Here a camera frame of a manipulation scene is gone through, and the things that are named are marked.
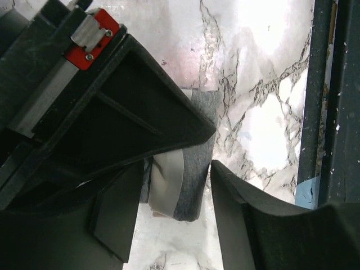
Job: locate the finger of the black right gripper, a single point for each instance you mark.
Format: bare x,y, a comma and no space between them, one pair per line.
84,124

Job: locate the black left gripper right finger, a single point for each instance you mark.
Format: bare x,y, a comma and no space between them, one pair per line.
259,231

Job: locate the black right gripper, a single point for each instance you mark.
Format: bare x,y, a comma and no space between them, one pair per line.
58,42

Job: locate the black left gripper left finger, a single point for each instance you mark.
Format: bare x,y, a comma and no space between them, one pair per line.
89,226

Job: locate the grey cream underwear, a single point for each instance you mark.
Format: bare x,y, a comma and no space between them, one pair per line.
174,181

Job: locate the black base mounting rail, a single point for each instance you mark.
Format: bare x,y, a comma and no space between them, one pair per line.
329,156

